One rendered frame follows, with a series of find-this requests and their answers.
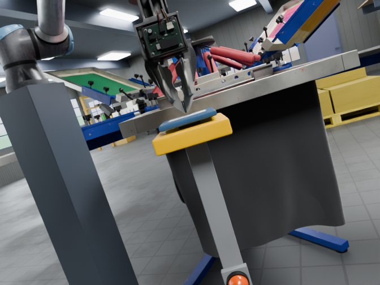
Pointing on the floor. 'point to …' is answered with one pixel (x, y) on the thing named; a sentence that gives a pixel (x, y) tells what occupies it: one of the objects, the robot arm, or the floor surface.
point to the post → (207, 182)
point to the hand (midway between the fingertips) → (184, 105)
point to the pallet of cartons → (348, 96)
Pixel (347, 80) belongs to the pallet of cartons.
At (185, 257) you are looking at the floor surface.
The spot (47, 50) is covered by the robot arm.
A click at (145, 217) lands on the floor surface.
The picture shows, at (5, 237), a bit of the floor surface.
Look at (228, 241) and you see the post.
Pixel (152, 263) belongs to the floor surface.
